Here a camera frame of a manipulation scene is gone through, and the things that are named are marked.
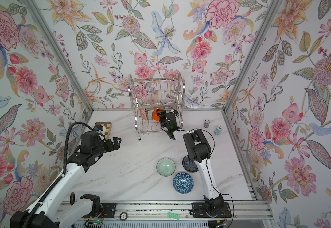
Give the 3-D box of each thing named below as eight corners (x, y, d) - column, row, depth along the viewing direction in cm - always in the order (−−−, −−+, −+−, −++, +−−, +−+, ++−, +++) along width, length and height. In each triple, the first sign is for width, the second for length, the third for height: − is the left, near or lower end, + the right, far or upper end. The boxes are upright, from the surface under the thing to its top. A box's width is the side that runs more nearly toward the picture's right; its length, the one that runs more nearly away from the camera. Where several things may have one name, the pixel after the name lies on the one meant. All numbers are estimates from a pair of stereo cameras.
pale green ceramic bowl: (163, 180, 85) (163, 178, 82) (154, 167, 91) (153, 164, 87) (177, 170, 90) (178, 167, 86) (167, 157, 95) (167, 154, 91)
